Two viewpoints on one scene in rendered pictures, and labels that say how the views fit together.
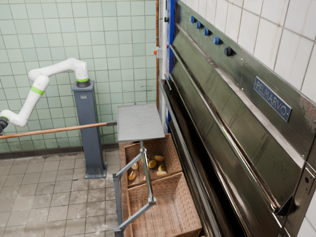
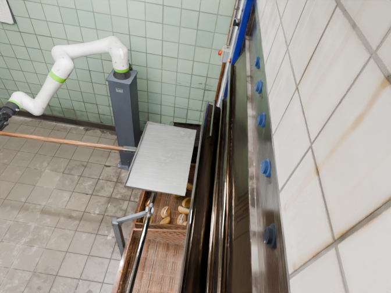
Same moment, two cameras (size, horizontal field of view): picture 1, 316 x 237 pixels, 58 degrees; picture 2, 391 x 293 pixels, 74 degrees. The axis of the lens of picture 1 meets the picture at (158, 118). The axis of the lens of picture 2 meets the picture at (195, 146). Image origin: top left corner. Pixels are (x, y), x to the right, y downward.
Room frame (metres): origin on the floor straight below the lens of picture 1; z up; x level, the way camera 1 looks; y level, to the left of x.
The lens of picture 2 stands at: (1.02, -0.17, 2.52)
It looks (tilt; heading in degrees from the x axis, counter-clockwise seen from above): 48 degrees down; 8
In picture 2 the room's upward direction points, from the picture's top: 10 degrees clockwise
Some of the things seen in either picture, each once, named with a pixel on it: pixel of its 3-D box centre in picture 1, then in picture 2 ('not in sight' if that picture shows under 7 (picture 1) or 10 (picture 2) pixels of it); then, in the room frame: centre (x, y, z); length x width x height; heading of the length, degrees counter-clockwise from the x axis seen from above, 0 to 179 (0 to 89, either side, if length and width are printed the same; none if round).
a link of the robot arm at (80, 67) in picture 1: (80, 70); (119, 57); (2.74, 0.79, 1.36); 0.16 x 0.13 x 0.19; 45
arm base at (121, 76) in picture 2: (83, 80); (124, 68); (2.78, 0.79, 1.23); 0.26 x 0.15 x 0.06; 5
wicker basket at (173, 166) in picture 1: (150, 163); (173, 196); (2.04, 0.07, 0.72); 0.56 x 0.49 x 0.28; 8
